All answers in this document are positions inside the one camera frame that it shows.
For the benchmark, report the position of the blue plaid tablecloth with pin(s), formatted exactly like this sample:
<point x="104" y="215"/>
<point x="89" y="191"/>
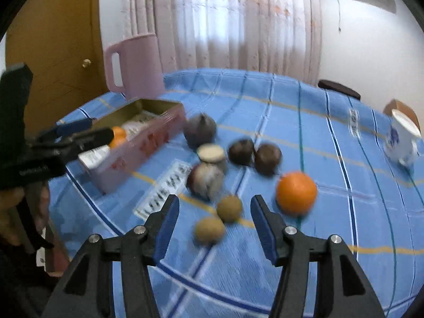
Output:
<point x="375" y="205"/>

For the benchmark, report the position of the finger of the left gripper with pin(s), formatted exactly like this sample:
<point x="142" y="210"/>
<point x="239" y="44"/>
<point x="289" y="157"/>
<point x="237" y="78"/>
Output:
<point x="63" y="144"/>
<point x="71" y="127"/>

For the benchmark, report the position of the wooden door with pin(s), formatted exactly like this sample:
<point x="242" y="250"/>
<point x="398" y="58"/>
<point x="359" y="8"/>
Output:
<point x="54" y="37"/>

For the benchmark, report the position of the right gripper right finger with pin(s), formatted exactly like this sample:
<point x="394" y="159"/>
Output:
<point x="343" y="290"/>

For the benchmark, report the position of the dark round stool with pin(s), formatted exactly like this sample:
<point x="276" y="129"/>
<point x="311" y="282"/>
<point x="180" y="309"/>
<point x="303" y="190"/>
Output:
<point x="337" y="87"/>

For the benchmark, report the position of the dark chestnut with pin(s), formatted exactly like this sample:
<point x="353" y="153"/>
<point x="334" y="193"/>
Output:
<point x="267" y="159"/>
<point x="241" y="152"/>

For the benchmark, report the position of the pink electric kettle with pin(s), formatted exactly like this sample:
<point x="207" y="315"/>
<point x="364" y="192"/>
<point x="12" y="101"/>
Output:
<point x="139" y="65"/>

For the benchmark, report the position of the pink floral curtain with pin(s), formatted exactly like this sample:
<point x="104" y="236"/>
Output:
<point x="282" y="37"/>

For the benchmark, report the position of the white paper sheet in tin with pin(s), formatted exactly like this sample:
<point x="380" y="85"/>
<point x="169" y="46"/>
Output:
<point x="93" y="158"/>

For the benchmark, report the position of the small orange front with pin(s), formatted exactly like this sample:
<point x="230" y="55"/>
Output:
<point x="117" y="142"/>

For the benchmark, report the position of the white blue floral mug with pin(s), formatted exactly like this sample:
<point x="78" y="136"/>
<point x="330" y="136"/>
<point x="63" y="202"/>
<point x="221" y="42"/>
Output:
<point x="401" y="145"/>

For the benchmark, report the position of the small orange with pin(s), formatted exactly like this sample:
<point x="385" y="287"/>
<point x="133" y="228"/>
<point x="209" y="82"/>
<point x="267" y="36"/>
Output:
<point x="118" y="132"/>
<point x="117" y="142"/>

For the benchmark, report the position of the brass door knob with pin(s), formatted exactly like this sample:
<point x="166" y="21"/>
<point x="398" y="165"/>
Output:
<point x="86" y="63"/>

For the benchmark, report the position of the pink metal tin box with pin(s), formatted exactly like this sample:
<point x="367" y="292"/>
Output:
<point x="166" y="119"/>

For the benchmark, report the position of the purple round fruit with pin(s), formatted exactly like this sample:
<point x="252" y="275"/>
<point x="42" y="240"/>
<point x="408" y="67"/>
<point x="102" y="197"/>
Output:
<point x="199" y="130"/>

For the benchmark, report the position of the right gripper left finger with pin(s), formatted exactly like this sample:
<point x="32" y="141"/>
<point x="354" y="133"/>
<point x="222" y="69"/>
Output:
<point x="86" y="288"/>

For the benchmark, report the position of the left hand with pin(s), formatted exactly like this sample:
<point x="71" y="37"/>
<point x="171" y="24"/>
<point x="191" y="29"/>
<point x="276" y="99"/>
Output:
<point x="11" y="226"/>

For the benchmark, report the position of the large orange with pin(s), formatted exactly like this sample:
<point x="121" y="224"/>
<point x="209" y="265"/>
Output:
<point x="296" y="193"/>

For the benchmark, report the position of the brown wooden chair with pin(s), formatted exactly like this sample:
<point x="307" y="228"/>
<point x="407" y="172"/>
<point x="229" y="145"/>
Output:
<point x="395" y="104"/>

